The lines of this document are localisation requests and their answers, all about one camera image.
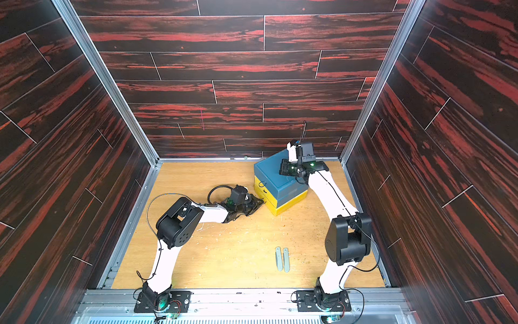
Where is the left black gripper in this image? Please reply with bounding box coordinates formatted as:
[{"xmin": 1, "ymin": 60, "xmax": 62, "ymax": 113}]
[{"xmin": 235, "ymin": 194, "xmax": 265, "ymax": 216}]

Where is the teal yellow drawer cabinet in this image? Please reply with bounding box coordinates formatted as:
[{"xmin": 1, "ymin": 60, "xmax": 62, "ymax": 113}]
[{"xmin": 254, "ymin": 149, "xmax": 309, "ymax": 216}]

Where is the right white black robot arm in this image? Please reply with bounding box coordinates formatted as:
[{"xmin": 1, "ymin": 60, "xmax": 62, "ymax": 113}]
[{"xmin": 279, "ymin": 159, "xmax": 373, "ymax": 311}]

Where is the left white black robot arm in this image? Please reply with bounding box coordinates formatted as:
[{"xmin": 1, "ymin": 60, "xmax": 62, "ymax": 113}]
[{"xmin": 137, "ymin": 185, "xmax": 264, "ymax": 313}]

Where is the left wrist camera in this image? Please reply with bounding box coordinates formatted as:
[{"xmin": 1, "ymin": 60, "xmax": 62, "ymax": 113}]
[{"xmin": 229, "ymin": 185, "xmax": 249, "ymax": 205}]

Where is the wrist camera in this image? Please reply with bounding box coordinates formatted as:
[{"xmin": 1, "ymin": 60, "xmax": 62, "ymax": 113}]
[
  {"xmin": 229, "ymin": 185, "xmax": 249, "ymax": 205},
  {"xmin": 287, "ymin": 140, "xmax": 316, "ymax": 163}
]

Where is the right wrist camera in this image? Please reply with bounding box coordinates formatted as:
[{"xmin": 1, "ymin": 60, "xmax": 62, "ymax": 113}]
[{"xmin": 287, "ymin": 140, "xmax": 316, "ymax": 163}]

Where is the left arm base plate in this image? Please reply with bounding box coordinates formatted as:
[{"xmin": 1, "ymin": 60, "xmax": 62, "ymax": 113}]
[{"xmin": 134, "ymin": 290, "xmax": 192, "ymax": 314}]

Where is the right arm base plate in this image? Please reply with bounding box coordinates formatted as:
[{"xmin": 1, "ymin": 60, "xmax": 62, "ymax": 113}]
[{"xmin": 291, "ymin": 289, "xmax": 352, "ymax": 313}]

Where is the aluminium front rail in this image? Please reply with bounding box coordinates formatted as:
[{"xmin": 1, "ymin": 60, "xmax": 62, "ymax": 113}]
[{"xmin": 72, "ymin": 288, "xmax": 418, "ymax": 323}]

